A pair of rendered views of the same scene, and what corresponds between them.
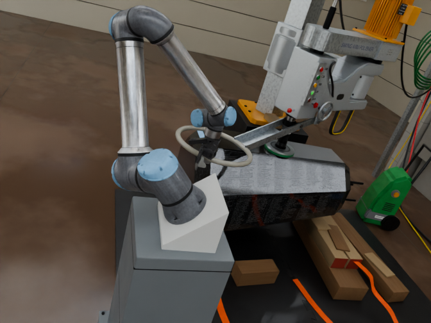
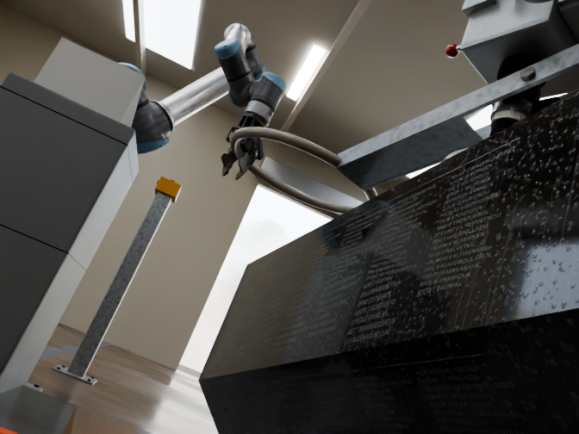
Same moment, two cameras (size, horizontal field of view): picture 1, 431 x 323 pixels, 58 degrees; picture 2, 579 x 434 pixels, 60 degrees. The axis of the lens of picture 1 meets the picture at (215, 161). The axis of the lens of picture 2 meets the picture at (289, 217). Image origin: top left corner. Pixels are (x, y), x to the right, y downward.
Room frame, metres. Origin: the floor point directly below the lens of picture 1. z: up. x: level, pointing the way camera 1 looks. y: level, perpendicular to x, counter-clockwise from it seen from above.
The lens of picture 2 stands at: (2.44, -1.35, 0.30)
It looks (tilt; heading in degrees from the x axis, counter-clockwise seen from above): 18 degrees up; 102
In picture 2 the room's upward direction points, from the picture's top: 22 degrees clockwise
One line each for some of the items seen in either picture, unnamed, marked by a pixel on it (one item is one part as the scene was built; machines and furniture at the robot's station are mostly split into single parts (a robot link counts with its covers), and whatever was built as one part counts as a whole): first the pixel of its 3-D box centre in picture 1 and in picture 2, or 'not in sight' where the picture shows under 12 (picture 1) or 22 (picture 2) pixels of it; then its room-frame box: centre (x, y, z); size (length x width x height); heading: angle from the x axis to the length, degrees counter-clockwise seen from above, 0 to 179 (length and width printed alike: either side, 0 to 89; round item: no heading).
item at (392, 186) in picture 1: (392, 183); not in sight; (3.50, -1.71, 0.43); 0.35 x 0.35 x 0.87; 6
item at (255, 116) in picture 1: (268, 114); not in sight; (3.44, -0.34, 0.76); 0.49 x 0.49 x 0.05; 21
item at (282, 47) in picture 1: (309, 60); not in sight; (3.33, -0.50, 1.35); 0.74 x 0.34 x 0.25; 55
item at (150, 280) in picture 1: (161, 295); (17, 237); (1.35, 0.06, 0.43); 0.50 x 0.50 x 0.85; 21
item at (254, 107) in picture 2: (213, 132); (258, 114); (1.91, 0.06, 1.08); 0.10 x 0.09 x 0.05; 167
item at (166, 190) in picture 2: not in sight; (126, 272); (1.24, 1.08, 0.54); 0.20 x 0.20 x 1.09; 21
